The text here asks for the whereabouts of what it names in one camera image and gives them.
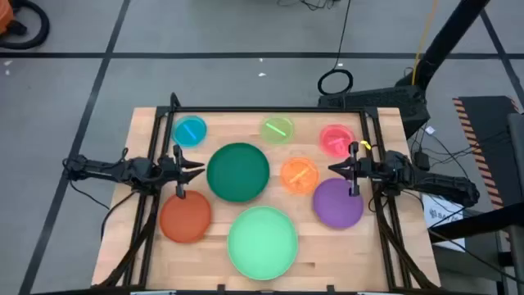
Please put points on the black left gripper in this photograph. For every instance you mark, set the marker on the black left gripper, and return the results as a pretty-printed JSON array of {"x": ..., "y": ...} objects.
[{"x": 170, "y": 170}]

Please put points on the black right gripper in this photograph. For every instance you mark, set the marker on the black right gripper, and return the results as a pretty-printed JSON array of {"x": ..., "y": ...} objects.
[{"x": 368, "y": 169}]

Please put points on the small clear blue plate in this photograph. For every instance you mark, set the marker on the small clear blue plate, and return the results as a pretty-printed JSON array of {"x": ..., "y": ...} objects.
[{"x": 189, "y": 132}]

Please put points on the medium purple plate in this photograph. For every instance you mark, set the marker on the medium purple plate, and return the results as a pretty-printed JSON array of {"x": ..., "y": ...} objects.
[{"x": 337, "y": 207}]

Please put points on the small clear orange plate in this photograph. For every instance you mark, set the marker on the small clear orange plate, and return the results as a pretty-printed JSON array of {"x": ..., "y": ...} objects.
[{"x": 299, "y": 176}]

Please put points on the medium orange-red plate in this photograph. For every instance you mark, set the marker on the medium orange-red plate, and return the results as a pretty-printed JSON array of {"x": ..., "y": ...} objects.
[{"x": 185, "y": 219}]

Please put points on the small clear green plate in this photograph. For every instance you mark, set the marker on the small clear green plate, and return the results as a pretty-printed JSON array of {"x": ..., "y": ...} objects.
[{"x": 277, "y": 130}]

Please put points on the large light green plate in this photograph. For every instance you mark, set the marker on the large light green plate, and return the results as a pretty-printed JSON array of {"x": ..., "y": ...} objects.
[{"x": 262, "y": 243}]

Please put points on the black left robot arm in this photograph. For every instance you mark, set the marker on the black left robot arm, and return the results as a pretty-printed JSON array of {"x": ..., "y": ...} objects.
[{"x": 102, "y": 168}]

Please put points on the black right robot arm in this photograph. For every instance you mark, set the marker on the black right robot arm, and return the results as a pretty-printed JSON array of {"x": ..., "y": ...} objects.
[{"x": 442, "y": 188}]

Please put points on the small clear pink plate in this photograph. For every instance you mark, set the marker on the small clear pink plate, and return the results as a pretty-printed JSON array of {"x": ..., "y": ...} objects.
[{"x": 333, "y": 141}]

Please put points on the large dark green plate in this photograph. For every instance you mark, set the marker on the large dark green plate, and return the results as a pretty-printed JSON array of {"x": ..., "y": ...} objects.
[{"x": 237, "y": 172}]

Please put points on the black stand base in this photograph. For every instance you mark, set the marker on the black stand base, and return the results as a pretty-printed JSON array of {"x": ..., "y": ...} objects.
[{"x": 368, "y": 100}]

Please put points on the black power adapter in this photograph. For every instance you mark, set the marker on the black power adapter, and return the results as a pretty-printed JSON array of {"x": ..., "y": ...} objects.
[{"x": 421, "y": 160}]

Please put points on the small white tag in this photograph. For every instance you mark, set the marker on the small white tag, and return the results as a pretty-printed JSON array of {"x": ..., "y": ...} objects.
[{"x": 430, "y": 130}]

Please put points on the white paper sign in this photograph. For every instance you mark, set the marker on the white paper sign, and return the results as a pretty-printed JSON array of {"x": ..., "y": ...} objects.
[{"x": 440, "y": 215}]

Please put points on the black metal beam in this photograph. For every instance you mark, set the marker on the black metal beam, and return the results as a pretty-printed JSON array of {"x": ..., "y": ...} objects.
[{"x": 483, "y": 223}]

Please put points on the black hazard-striped platform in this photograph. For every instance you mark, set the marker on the black hazard-striped platform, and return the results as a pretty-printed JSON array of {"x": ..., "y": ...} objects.
[{"x": 487, "y": 123}]

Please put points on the orange vacuum cleaner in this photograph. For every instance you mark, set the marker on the orange vacuum cleaner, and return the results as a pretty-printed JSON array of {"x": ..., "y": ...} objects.
[{"x": 5, "y": 16}]

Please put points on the black metal table frame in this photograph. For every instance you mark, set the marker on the black metal table frame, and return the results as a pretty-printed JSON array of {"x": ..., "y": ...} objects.
[{"x": 262, "y": 109}]

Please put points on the black camera stand pole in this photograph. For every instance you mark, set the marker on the black camera stand pole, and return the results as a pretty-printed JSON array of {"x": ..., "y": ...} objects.
[{"x": 445, "y": 39}]

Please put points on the grey metal post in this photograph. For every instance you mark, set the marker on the grey metal post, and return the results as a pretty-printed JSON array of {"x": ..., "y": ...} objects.
[{"x": 516, "y": 164}]

